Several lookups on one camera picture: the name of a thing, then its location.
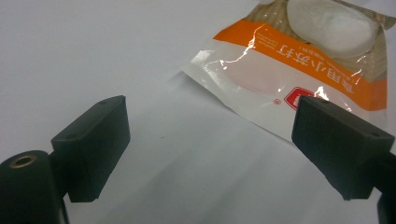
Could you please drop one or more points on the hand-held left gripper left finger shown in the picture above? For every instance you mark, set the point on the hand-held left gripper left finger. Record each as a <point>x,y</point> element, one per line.
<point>93,146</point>

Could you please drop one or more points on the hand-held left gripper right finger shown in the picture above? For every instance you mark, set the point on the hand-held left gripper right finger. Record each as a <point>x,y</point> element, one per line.
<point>339,146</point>

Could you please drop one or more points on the orange and white powder packet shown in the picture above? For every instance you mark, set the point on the orange and white powder packet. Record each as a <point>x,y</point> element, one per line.
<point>280,68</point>

